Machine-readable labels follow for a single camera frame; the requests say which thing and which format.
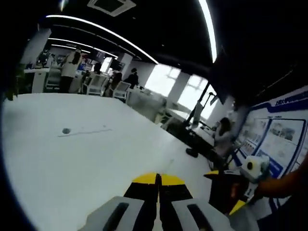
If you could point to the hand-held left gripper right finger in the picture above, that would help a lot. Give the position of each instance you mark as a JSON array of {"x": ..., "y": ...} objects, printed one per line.
[{"x": 178, "y": 199}]

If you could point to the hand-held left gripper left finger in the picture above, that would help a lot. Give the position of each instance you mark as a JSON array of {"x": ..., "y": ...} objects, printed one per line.
[{"x": 134, "y": 202}]

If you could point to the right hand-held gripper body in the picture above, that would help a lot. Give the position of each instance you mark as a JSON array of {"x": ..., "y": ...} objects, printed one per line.
[{"x": 255, "y": 168}]

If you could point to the black rounded object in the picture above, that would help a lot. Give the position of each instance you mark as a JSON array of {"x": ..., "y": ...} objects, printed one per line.
[{"x": 192, "y": 152}]

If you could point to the person's dark clothing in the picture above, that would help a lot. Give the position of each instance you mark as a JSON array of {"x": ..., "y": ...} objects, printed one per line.
[{"x": 286, "y": 214}]

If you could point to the black tripod stand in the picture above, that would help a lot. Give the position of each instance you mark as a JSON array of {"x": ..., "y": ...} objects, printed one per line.
[{"x": 196, "y": 108}]

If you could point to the dark hanging monitor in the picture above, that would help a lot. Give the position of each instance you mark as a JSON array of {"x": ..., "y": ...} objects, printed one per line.
[{"x": 220, "y": 79}]

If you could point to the round dark table grommet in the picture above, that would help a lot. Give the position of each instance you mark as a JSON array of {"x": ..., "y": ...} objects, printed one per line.
[{"x": 65, "y": 131}]

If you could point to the white office chair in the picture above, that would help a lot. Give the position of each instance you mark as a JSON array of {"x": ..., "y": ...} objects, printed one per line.
[
  {"x": 121, "y": 89},
  {"x": 95, "y": 84}
]

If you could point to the long ceiling light strip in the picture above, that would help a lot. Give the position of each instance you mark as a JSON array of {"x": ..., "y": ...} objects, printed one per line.
[{"x": 209, "y": 29}]

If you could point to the potted green plant white pot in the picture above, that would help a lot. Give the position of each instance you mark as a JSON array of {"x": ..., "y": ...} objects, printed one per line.
[{"x": 16, "y": 84}]

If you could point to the curved ceiling light strip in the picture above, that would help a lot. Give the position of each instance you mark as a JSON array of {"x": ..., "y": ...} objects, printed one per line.
[{"x": 101, "y": 31}]

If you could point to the ceiling air conditioner vent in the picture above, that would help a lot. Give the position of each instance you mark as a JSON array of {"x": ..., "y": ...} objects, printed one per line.
[{"x": 110, "y": 6}]

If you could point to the blue white wall poster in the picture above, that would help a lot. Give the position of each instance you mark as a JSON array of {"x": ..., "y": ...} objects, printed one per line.
[{"x": 274, "y": 134}]

